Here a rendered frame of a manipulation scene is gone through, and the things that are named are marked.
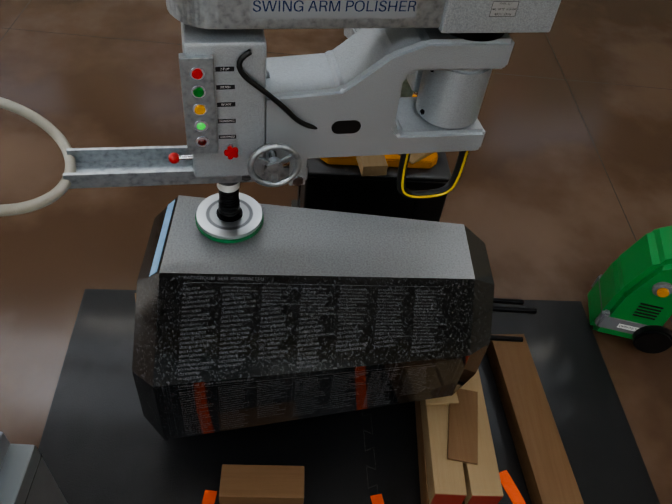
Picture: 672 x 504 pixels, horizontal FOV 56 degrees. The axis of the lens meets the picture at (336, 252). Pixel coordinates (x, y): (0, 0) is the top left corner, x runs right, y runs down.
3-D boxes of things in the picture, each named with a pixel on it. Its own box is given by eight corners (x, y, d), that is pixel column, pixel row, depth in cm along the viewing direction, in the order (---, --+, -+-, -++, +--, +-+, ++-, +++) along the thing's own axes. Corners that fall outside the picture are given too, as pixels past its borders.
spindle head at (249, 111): (307, 135, 201) (317, -1, 169) (319, 180, 187) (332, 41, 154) (191, 140, 194) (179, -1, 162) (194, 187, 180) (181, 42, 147)
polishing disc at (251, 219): (205, 190, 213) (205, 187, 212) (268, 199, 213) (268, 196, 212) (188, 234, 198) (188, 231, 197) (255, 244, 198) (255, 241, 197)
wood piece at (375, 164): (351, 144, 259) (352, 135, 255) (374, 143, 261) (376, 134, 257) (361, 176, 246) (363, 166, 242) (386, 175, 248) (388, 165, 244)
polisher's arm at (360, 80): (452, 140, 213) (492, -1, 178) (475, 184, 198) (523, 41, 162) (233, 149, 199) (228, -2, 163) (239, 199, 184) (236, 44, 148)
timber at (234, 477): (219, 509, 229) (218, 496, 220) (223, 477, 237) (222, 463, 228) (302, 511, 232) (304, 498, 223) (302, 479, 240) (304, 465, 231)
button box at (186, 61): (217, 146, 172) (212, 51, 151) (218, 152, 170) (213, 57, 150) (187, 147, 170) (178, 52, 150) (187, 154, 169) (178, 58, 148)
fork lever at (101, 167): (299, 148, 203) (300, 135, 199) (308, 187, 190) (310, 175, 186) (70, 154, 188) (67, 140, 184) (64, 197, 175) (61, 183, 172)
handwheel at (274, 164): (295, 165, 186) (298, 123, 175) (300, 188, 180) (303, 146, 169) (244, 168, 183) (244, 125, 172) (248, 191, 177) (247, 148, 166)
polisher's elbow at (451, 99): (407, 95, 195) (419, 36, 181) (465, 93, 199) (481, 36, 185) (423, 132, 183) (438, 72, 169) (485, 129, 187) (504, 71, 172)
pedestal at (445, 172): (291, 202, 347) (298, 84, 293) (408, 206, 353) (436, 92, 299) (290, 295, 302) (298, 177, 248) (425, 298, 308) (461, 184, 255)
